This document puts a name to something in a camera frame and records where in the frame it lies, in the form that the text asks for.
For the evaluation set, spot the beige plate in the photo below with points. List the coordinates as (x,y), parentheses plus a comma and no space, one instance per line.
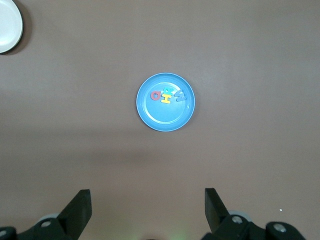
(7,25)

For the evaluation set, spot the teal foam letter R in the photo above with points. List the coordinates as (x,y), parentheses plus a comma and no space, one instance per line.
(168,90)

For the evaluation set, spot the yellow foam letter H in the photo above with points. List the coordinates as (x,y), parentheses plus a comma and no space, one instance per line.
(165,97)

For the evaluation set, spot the blue plate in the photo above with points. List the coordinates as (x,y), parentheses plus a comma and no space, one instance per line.
(165,117)

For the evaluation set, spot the blue capital letter M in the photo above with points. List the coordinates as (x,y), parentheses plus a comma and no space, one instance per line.
(180,96)

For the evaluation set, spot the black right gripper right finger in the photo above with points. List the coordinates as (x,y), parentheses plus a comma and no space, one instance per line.
(225,222)

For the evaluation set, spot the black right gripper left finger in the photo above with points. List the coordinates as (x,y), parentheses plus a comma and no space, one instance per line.
(67,220)

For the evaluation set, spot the red foam letter Q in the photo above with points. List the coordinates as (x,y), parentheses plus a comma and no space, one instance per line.
(156,95)

